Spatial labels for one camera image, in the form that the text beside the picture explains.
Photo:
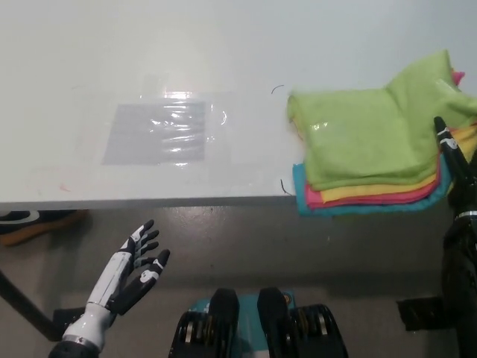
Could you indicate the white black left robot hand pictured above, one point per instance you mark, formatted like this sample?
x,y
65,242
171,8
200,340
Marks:
x,y
128,272

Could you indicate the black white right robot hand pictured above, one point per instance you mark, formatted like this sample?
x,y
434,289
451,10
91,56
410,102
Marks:
x,y
464,182

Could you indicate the green microfibre cloth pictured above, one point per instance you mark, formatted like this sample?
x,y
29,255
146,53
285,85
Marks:
x,y
365,141

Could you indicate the teal microfibre cloth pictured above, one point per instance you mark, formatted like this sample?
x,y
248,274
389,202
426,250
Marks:
x,y
316,212

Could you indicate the black teal robot torso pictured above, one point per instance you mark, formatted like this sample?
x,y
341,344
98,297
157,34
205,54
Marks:
x,y
272,324

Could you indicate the black floor plate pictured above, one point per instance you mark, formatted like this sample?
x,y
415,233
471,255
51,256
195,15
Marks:
x,y
419,315
67,318

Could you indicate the black orange shoe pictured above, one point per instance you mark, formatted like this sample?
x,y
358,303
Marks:
x,y
33,223

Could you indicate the black table leg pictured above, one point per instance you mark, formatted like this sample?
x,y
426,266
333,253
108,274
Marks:
x,y
26,302

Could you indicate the clear plastic bag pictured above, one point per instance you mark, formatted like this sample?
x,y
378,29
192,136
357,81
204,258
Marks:
x,y
141,134

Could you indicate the clear plastic sheet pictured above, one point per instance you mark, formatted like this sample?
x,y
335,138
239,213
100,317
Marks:
x,y
223,149

